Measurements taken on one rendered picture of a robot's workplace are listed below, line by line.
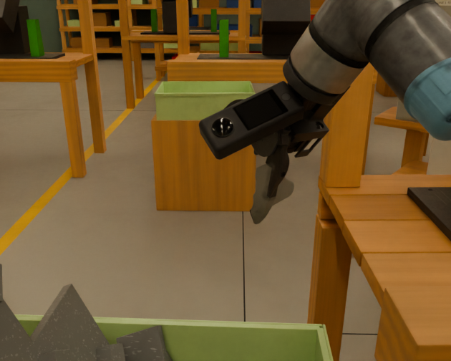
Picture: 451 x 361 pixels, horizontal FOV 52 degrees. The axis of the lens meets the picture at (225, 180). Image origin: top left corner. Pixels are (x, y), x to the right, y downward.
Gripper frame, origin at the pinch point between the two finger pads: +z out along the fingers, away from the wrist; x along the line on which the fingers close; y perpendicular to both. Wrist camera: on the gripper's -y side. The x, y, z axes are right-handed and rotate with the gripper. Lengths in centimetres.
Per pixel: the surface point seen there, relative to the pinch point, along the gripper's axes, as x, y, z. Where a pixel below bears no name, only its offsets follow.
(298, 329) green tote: -21.7, 0.8, 2.8
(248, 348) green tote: -20.5, -3.7, 8.2
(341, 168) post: 11, 57, 23
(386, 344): -28.9, 24.0, 12.5
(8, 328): -10.6, -30.9, 1.4
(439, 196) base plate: -8, 68, 12
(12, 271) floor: 83, 13, 198
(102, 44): 721, 392, 577
